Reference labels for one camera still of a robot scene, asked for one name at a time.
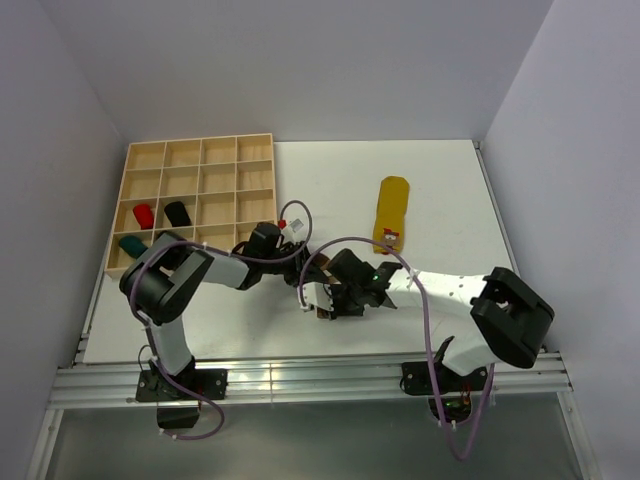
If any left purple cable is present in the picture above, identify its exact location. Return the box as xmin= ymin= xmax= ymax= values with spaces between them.
xmin=127 ymin=200 xmax=314 ymax=442

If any teal rolled sock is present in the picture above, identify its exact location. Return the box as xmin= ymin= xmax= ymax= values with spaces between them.
xmin=118 ymin=235 xmax=148 ymax=259

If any red rolled sock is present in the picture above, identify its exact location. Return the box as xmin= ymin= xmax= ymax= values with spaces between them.
xmin=133 ymin=203 xmax=154 ymax=230

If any yellow cartoon sock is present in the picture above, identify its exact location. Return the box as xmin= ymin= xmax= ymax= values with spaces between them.
xmin=372 ymin=176 xmax=410 ymax=253

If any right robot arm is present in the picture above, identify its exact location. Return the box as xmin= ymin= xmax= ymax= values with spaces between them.
xmin=327 ymin=249 xmax=555 ymax=390

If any wooden compartment tray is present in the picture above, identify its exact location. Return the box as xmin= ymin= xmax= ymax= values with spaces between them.
xmin=104 ymin=133 xmax=278 ymax=279

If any aluminium front rail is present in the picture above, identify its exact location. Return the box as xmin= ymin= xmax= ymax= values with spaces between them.
xmin=47 ymin=353 xmax=572 ymax=410

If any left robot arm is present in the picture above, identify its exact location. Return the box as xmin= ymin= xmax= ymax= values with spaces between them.
xmin=119 ymin=222 xmax=310 ymax=399

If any black rolled sock upper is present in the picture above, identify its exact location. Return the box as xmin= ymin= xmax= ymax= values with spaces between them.
xmin=164 ymin=201 xmax=192 ymax=227

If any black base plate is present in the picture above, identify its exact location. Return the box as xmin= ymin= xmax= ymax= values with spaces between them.
xmin=399 ymin=361 xmax=488 ymax=396
xmin=135 ymin=368 xmax=228 ymax=403

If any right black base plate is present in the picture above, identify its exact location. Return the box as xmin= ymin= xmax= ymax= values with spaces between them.
xmin=399 ymin=361 xmax=488 ymax=396

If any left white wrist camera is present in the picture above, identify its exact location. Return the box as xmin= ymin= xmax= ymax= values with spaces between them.
xmin=278 ymin=219 xmax=304 ymax=236

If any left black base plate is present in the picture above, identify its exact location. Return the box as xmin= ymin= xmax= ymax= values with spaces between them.
xmin=135 ymin=368 xmax=228 ymax=403

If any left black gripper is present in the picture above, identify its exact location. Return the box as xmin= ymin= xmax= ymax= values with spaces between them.
xmin=261 ymin=241 xmax=329 ymax=288

